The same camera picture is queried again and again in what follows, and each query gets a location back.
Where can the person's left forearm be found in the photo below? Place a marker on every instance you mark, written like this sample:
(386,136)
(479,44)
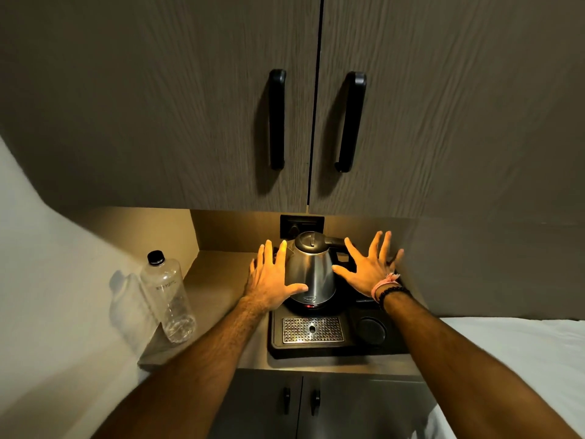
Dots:
(196,374)

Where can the black wall power socket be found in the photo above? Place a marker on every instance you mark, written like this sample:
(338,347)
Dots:
(301,223)

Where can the grey base cabinet door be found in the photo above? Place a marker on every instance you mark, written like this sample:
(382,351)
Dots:
(361,409)
(260,406)

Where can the person's right thumb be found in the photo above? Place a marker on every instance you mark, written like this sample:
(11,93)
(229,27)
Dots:
(343,272)

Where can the black kettle tray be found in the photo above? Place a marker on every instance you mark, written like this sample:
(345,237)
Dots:
(352,329)

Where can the white bed sheet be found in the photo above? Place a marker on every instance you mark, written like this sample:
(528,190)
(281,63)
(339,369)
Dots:
(525,356)

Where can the dark wood wall cabinet door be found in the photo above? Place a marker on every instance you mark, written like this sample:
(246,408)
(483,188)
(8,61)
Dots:
(137,95)
(457,95)

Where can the perforated metal drip grate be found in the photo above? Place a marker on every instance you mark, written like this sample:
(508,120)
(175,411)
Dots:
(313,330)

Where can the person's right forearm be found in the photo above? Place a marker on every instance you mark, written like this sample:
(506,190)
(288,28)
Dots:
(457,370)

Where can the person's right little finger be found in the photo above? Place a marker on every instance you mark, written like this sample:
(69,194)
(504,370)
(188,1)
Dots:
(396,260)

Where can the stainless steel electric kettle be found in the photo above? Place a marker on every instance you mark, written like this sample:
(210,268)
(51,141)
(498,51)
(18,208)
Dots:
(315,269)

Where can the person's left middle finger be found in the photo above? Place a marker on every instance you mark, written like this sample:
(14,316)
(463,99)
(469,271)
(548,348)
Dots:
(270,255)

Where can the person's left little finger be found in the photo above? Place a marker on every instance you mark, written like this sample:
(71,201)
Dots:
(252,268)

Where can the person's right middle finger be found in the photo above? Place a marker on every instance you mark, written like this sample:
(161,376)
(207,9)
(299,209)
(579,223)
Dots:
(375,245)

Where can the black bottle cap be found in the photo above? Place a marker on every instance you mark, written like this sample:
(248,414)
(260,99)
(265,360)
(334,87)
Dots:
(156,257)

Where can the clear plastic water bottle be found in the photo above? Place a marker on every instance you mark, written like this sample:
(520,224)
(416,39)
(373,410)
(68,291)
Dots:
(169,301)

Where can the person's left thumb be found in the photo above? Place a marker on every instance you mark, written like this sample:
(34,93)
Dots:
(297,288)

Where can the person's left hand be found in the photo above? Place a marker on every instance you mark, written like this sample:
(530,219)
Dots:
(267,281)

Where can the black kettle power base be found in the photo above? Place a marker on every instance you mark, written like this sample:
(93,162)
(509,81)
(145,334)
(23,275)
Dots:
(320,307)

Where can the person's right hand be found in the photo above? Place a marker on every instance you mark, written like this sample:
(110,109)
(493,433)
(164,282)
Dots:
(370,274)

